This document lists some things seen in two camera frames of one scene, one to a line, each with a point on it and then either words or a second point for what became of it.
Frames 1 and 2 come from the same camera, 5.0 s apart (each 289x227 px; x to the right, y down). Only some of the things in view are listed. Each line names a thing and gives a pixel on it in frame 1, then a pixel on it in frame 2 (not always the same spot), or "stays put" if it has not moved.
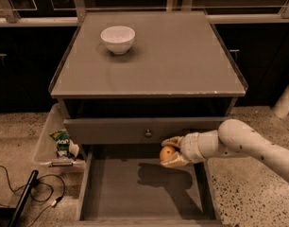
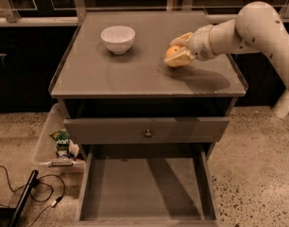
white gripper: x=191 y=147 to x=200 y=43
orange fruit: x=166 y=151 to x=171 y=50
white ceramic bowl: x=118 y=39 stays put
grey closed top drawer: x=134 y=130 stays put
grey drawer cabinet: x=128 y=79 stays put
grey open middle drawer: x=127 y=185 stays put
